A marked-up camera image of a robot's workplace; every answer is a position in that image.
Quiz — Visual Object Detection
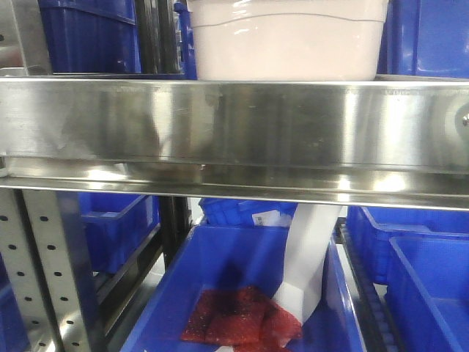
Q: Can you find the blue bin upper left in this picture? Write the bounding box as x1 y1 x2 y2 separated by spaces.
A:
38 0 141 73

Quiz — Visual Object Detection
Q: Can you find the blue bin far right rear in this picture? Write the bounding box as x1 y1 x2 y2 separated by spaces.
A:
346 206 468 285

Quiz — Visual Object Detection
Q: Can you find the blue bin upper centre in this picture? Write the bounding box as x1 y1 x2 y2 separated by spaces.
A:
174 1 197 80

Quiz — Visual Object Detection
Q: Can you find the blue bin rear lower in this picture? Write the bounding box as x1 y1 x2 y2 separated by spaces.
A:
199 198 298 227

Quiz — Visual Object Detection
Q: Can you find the blue bin lower left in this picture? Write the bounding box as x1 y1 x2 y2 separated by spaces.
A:
78 192 160 274

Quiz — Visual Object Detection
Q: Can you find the blue bin with red packs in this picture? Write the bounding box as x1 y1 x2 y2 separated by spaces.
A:
119 224 367 352

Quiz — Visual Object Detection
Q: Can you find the blue bin lower right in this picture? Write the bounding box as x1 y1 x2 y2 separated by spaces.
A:
385 237 468 351

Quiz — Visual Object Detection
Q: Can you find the stainless steel shelf rail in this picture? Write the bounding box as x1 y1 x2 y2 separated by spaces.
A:
1 76 468 210

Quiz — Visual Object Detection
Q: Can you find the perforated steel shelf upright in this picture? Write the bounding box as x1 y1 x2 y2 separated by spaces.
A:
1 188 107 351

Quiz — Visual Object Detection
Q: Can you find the blue bin upper right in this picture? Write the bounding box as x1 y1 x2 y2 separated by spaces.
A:
378 1 468 78

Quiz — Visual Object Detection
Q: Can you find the red bubble wrap pack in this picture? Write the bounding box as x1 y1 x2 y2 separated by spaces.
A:
180 286 303 351

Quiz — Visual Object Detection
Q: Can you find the white lidded storage bin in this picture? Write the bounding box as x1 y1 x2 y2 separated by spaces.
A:
187 1 388 81

